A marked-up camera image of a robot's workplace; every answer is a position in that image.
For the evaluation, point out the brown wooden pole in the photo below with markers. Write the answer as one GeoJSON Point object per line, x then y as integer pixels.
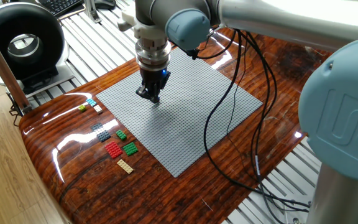
{"type": "Point", "coordinates": [2, 68]}

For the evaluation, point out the black keyboard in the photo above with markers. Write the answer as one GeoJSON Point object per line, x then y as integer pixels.
{"type": "Point", "coordinates": [61, 6]}

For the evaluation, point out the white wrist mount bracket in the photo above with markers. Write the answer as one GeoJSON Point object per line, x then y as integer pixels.
{"type": "Point", "coordinates": [145, 28]}

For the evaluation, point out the dark grey Lego plate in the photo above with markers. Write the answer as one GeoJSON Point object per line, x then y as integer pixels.
{"type": "Point", "coordinates": [101, 132]}

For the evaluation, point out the green square Lego plate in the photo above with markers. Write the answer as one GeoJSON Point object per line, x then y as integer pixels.
{"type": "Point", "coordinates": [130, 148]}

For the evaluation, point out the lime green small Lego brick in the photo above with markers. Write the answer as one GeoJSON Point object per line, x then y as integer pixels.
{"type": "Point", "coordinates": [82, 108]}

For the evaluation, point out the black computer mouse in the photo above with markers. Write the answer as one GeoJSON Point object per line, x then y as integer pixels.
{"type": "Point", "coordinates": [104, 4]}

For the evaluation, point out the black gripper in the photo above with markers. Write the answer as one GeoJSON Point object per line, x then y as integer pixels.
{"type": "Point", "coordinates": [152, 81]}

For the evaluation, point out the tan Lego plate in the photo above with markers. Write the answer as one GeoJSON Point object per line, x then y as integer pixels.
{"type": "Point", "coordinates": [125, 166]}

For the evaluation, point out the grey Lego baseplate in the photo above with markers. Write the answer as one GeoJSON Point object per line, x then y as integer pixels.
{"type": "Point", "coordinates": [179, 124]}

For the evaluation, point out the red Lego plate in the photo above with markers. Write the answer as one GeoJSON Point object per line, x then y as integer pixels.
{"type": "Point", "coordinates": [113, 149]}

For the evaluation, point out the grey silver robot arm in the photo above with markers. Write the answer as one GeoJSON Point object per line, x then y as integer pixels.
{"type": "Point", "coordinates": [340, 109]}

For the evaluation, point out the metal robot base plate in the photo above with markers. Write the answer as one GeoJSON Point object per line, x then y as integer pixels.
{"type": "Point", "coordinates": [295, 216]}

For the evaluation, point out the white small Lego brick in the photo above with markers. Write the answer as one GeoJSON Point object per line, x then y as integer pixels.
{"type": "Point", "coordinates": [98, 109]}

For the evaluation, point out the light blue small Lego brick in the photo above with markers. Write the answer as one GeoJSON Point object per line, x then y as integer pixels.
{"type": "Point", "coordinates": [91, 102]}

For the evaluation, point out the glossy wood-grain table mat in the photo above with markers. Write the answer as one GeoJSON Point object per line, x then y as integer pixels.
{"type": "Point", "coordinates": [166, 199]}

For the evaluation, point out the aluminium bracket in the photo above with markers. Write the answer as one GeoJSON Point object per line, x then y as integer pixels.
{"type": "Point", "coordinates": [92, 12]}

